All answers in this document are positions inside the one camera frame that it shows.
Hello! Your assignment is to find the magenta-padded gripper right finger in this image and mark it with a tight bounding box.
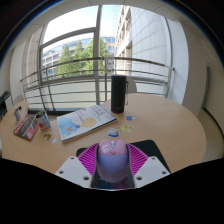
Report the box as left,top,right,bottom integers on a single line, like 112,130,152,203
127,143,171,189

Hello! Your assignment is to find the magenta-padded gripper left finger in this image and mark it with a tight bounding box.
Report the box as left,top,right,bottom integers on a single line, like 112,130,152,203
54,142,100,189

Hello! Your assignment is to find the pink and lilac computer mouse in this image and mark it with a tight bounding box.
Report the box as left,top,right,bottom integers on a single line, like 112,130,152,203
96,138,130,184

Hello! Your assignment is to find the black printed mouse pad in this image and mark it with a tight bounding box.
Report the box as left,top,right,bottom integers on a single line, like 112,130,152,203
75,139,172,190

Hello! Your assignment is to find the light blue illustrated booklet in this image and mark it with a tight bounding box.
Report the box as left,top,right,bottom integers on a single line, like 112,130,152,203
55,104,118,144

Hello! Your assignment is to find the red and blue magazine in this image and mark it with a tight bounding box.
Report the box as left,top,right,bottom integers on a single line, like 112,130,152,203
13,114,41,142

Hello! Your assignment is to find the black tumbler bottle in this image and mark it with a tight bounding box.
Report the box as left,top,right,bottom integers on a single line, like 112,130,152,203
110,74,129,114

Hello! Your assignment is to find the white chair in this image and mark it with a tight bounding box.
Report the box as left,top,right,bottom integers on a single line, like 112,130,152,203
125,77,138,94
12,94,25,106

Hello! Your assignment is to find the grey metal balcony railing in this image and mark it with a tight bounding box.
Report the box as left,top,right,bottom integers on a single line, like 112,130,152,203
19,56,175,113

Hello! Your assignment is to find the black printer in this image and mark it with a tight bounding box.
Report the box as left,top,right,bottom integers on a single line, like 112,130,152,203
0,90,13,118

